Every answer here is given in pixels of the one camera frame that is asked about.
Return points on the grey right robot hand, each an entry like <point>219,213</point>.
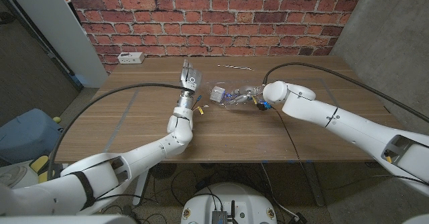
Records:
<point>249,91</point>

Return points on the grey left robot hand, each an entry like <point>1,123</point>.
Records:
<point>191,80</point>

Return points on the clear cellophane sheet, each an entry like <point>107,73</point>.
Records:
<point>239,107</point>

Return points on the small white block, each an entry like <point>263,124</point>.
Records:
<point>217,94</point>

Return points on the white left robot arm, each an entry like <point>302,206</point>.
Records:
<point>144,153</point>

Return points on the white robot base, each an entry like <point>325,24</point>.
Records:
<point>248,200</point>

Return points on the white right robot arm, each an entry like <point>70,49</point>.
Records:
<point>335,116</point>

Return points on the white power strip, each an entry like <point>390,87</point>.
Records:
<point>130,58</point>

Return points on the red brick print backdrop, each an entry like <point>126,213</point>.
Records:
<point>214,16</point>

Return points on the black round mesh object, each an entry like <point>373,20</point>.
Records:
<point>162,171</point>

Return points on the grey table leg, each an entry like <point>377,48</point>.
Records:
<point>313,183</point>

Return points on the white table leg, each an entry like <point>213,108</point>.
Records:
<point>140,190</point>

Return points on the black radio box with antenna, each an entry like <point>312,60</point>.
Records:
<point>221,215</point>

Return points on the black power plug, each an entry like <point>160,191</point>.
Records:
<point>299,218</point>

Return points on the small yellow-green ball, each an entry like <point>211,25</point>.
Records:
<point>57,119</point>

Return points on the white partition panel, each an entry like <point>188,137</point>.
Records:
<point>57,26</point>

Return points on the blue plastic bin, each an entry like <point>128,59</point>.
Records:
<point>27,133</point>

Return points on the yellow and black foot pedal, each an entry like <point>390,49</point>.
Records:
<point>38,163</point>

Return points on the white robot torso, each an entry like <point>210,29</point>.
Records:
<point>67,220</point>

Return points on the grey sneaker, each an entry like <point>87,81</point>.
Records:
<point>11,176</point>

